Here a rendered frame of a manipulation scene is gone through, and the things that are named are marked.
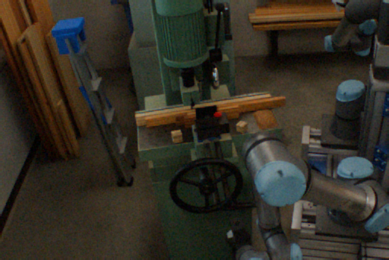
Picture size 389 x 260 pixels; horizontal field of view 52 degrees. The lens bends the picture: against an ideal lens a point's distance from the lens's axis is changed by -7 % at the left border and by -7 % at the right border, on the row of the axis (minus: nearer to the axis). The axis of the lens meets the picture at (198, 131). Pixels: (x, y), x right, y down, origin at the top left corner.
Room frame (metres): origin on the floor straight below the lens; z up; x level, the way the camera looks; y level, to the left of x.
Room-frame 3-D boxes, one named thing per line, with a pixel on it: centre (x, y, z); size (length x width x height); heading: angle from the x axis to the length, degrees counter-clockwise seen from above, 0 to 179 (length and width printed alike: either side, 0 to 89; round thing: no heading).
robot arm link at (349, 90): (1.43, -0.67, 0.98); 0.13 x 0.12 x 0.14; 86
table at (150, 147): (1.43, -0.04, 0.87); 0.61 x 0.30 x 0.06; 94
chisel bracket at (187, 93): (1.55, 0.02, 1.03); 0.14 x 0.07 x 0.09; 4
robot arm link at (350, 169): (0.96, -0.50, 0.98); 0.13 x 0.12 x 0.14; 8
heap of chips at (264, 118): (1.47, -0.29, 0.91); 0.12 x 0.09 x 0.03; 4
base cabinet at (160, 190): (1.65, 0.03, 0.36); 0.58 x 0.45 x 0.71; 4
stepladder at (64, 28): (2.24, 0.61, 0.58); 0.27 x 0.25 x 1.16; 86
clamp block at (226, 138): (1.34, -0.05, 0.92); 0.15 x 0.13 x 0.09; 94
